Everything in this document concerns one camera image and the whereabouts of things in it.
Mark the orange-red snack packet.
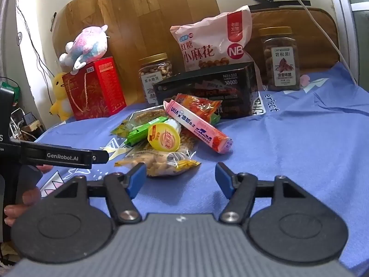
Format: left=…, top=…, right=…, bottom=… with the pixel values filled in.
left=174, top=93, right=223, bottom=125

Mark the clear peanut packet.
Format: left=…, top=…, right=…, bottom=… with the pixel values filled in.
left=114, top=147, right=202, bottom=178

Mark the blue printed blanket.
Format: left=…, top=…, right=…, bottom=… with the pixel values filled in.
left=34, top=61, right=369, bottom=276

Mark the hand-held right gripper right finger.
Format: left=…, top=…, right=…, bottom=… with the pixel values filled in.
left=214, top=162, right=311, bottom=226

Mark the wooden board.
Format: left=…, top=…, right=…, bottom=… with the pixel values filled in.
left=51, top=0, right=232, bottom=105

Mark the tall gold-lid nut jar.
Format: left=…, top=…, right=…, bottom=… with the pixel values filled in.
left=258, top=26, right=301, bottom=92

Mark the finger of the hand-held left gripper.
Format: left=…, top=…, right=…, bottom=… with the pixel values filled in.
left=91, top=149, right=110, bottom=165

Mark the person's left hand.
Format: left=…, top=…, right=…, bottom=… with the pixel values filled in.
left=4, top=164, right=54, bottom=226

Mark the short gold-lid nut jar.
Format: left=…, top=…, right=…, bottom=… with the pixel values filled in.
left=138, top=52, right=174, bottom=106

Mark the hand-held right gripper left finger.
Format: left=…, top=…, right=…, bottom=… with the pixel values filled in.
left=54, top=162, right=148, bottom=225

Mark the pink plush toy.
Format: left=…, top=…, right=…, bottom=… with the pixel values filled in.
left=59, top=24, right=110, bottom=71

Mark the long pink candy pack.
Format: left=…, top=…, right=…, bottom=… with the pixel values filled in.
left=163, top=99, right=234, bottom=154

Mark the yellow-lid jelly cup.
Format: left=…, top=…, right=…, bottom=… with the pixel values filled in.
left=147, top=120, right=182, bottom=152

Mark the black carton box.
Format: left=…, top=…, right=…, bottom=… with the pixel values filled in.
left=152, top=62, right=259, bottom=119

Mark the bright green snack packet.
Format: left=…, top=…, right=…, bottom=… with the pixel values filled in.
left=124, top=116, right=169, bottom=147

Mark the red gift box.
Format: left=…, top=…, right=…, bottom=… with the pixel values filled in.
left=62, top=57, right=128, bottom=121

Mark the white cable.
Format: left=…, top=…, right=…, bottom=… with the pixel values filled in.
left=276, top=0, right=358, bottom=87

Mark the yellow plush duck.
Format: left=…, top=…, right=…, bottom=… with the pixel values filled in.
left=49, top=72, right=74, bottom=122

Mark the pink snack bag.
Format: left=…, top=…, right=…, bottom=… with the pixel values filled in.
left=169, top=5, right=254, bottom=73

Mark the green plastic bag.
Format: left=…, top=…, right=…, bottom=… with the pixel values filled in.
left=0, top=76, right=21, bottom=99

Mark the olive green snack packet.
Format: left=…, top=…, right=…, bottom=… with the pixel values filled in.
left=111, top=106, right=162, bottom=138

